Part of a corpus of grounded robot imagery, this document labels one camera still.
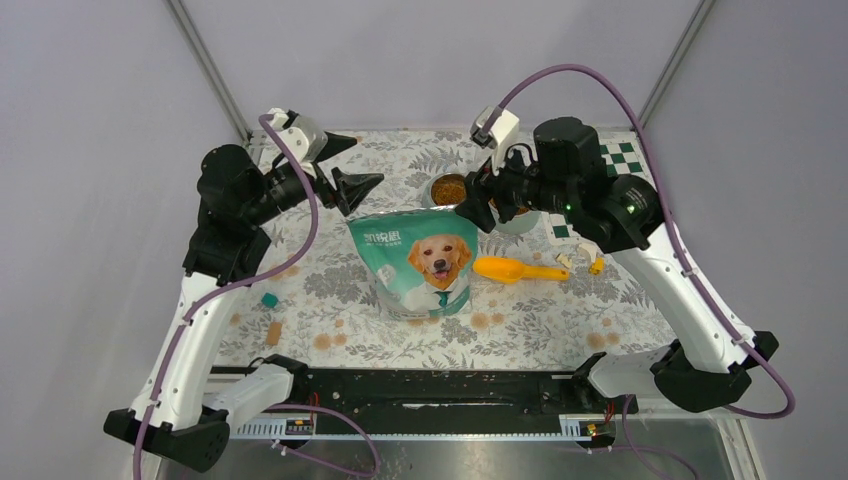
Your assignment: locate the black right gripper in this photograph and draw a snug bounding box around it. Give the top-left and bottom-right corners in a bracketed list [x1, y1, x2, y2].
[454, 132, 576, 232]

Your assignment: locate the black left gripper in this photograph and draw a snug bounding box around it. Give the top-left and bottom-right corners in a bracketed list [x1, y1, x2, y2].
[246, 132, 384, 225]

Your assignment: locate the yellow plastic scoop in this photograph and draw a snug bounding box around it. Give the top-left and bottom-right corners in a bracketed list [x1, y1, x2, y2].
[472, 256, 570, 284]

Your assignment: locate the teal pet food bag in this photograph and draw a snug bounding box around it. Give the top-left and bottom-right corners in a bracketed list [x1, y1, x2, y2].
[347, 207, 478, 320]

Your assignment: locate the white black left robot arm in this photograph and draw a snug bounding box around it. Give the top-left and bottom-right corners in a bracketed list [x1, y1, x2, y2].
[103, 127, 381, 473]

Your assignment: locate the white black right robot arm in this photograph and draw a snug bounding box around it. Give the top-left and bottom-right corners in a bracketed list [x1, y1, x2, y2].
[456, 112, 778, 413]

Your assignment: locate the mint double pet bowl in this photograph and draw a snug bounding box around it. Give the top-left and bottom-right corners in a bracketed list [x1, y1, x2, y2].
[421, 173, 541, 235]

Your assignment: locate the small cream crumb piece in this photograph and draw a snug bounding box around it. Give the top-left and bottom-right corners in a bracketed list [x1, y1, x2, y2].
[555, 253, 574, 270]

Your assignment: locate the floral table mat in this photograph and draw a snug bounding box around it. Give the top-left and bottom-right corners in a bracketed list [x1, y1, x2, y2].
[215, 129, 677, 374]

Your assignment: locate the small yellow piece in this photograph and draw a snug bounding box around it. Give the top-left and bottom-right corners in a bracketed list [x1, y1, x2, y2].
[588, 257, 605, 275]

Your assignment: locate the small teal cube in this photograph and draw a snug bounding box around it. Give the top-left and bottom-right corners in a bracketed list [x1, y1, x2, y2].
[261, 293, 279, 309]

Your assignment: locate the green white checkerboard mat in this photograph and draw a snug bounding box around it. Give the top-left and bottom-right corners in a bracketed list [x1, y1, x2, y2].
[541, 132, 654, 246]

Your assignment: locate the small tan wooden block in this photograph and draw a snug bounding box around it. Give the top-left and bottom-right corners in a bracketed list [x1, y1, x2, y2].
[265, 321, 283, 346]

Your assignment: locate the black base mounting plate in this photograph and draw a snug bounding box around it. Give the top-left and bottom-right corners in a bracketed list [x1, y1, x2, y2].
[285, 368, 624, 424]

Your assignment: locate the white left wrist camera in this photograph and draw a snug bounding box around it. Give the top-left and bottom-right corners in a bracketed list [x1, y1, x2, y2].
[266, 108, 329, 178]

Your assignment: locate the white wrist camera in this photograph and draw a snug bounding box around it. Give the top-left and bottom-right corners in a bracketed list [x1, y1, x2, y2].
[266, 108, 329, 178]
[470, 106, 520, 176]

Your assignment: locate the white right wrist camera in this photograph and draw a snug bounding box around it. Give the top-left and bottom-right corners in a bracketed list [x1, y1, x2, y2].
[470, 106, 520, 176]

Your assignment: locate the white slotted cable duct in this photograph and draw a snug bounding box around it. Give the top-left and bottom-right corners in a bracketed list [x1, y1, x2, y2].
[230, 411, 617, 442]

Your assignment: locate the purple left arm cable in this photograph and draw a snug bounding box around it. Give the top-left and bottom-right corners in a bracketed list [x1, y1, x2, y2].
[132, 113, 382, 480]

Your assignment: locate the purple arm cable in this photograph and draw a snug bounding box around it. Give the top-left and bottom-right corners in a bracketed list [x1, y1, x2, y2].
[132, 113, 382, 480]
[480, 63, 796, 480]

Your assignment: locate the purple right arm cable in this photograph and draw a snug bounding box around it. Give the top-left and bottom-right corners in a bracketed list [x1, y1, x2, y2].
[480, 63, 796, 480]

